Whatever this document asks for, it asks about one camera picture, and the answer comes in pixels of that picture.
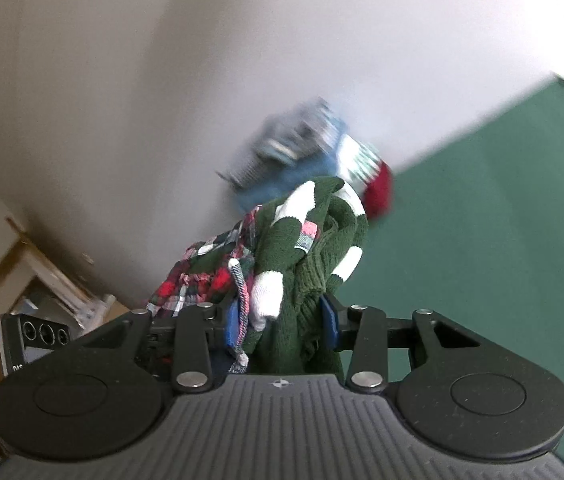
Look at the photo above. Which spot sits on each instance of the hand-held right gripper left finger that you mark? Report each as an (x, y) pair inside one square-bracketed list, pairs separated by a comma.
[(231, 325)]

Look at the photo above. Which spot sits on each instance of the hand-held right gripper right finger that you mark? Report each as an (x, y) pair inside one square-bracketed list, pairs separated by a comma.
[(329, 320)]

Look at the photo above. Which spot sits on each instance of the green white striped cardigan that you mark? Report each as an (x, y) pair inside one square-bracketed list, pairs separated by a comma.
[(287, 240)]

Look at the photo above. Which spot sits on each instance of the red sweater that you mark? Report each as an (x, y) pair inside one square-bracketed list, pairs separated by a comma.
[(379, 192)]

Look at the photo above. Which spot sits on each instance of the green white striped shirt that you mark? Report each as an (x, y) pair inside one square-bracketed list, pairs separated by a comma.
[(359, 160)]

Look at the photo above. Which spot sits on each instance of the green table cover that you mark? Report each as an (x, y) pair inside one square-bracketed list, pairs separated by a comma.
[(487, 235)]

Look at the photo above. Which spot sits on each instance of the grey striped sweater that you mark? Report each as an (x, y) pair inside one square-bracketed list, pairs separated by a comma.
[(282, 145)]

